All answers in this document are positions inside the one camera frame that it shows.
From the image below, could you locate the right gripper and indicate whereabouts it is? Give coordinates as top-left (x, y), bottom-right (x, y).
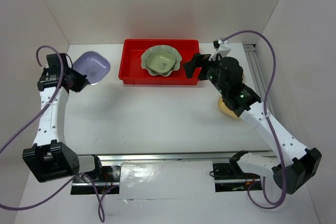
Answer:
top-left (182, 51), bottom-right (227, 94)

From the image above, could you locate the purple square plate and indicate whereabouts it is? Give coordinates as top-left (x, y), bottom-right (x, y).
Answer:
top-left (73, 51), bottom-right (111, 85)

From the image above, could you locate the large green scalloped bowl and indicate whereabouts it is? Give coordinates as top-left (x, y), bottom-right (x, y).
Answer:
top-left (141, 45), bottom-right (182, 77)

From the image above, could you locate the green square plate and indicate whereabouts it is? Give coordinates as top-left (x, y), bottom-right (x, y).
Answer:
top-left (146, 51), bottom-right (176, 74)

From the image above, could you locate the yellow square plate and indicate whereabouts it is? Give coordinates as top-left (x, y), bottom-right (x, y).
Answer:
top-left (217, 97), bottom-right (239, 119)

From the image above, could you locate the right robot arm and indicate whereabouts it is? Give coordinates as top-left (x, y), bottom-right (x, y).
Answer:
top-left (183, 54), bottom-right (322, 195)

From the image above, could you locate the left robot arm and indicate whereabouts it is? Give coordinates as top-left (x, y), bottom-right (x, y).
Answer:
top-left (23, 68), bottom-right (104, 183)

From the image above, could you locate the red plastic bin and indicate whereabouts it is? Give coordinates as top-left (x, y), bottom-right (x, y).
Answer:
top-left (119, 39), bottom-right (200, 86)

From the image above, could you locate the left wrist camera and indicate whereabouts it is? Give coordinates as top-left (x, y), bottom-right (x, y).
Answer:
top-left (43, 53), bottom-right (72, 77)

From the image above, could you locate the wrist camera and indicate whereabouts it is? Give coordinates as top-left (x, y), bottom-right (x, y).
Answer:
top-left (209, 39), bottom-right (231, 61)
top-left (43, 53), bottom-right (72, 77)

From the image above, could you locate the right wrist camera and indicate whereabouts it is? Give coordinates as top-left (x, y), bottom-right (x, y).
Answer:
top-left (209, 39), bottom-right (231, 61)

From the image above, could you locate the aluminium rail right side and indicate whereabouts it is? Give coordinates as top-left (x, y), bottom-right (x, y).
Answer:
top-left (243, 44), bottom-right (267, 100)

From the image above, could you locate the aluminium rail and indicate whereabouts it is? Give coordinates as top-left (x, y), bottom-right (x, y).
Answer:
top-left (243, 44), bottom-right (267, 100)
top-left (78, 150), bottom-right (274, 163)

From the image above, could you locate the aluminium rail front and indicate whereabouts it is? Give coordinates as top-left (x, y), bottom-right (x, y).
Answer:
top-left (78, 150), bottom-right (274, 163)

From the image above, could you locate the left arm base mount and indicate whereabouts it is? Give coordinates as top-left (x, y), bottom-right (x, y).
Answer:
top-left (70, 164), bottom-right (121, 195)

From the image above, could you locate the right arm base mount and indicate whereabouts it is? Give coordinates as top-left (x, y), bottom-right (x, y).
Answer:
top-left (209, 163), bottom-right (262, 193)

